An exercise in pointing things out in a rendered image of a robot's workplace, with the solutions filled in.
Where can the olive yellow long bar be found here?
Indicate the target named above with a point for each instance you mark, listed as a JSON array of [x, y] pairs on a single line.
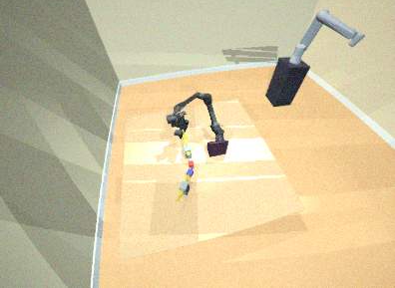
[[188, 151]]

